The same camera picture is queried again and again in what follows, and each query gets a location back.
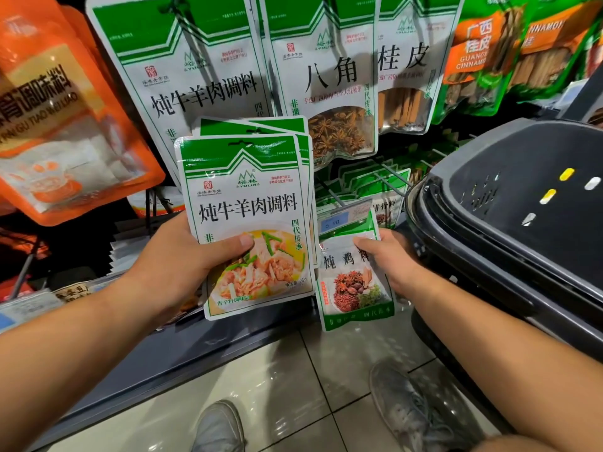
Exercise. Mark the person's shoe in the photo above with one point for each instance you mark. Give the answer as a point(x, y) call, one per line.
point(405, 409)
point(219, 428)

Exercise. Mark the blue white price tag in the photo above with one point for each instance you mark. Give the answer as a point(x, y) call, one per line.
point(28, 306)

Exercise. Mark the person's right leg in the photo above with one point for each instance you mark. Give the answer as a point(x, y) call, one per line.
point(528, 444)

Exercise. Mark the row of green white packets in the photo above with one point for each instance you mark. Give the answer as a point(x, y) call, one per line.
point(377, 183)

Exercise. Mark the green orange Guangxi cinnamon bags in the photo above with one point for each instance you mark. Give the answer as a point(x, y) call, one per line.
point(480, 51)
point(556, 42)

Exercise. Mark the clear red-spice packets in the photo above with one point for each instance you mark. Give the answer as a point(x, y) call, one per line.
point(179, 61)

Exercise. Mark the green white stew seasoning packet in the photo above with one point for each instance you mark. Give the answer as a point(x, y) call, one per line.
point(349, 277)

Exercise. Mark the black shopping basket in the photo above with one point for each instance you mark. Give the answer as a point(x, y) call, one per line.
point(565, 277)

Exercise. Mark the person's right forearm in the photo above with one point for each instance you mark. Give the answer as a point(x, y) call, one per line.
point(518, 362)

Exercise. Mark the green meat stew seasoning packet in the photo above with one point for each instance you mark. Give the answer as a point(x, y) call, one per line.
point(254, 125)
point(250, 212)

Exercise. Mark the person's left shoe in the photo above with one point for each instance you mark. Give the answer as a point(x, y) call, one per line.
point(219, 428)

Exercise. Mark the person's left hand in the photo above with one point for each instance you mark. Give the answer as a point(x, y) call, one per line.
point(184, 273)

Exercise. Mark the clear cinnamon packets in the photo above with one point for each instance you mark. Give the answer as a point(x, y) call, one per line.
point(415, 70)

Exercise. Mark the clear brown-spice packets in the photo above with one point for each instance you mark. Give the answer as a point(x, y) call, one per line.
point(320, 80)

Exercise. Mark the person's right shoe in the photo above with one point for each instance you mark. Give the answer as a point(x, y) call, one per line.
point(405, 409)

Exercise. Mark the gray metal shelving unit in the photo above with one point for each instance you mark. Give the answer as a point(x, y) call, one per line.
point(584, 99)

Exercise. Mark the person's right hand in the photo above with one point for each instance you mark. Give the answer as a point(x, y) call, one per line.
point(400, 263)

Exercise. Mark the person's left forearm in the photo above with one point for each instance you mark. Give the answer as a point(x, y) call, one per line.
point(75, 362)

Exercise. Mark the orange seasoning packet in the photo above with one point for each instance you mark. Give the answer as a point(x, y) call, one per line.
point(66, 127)

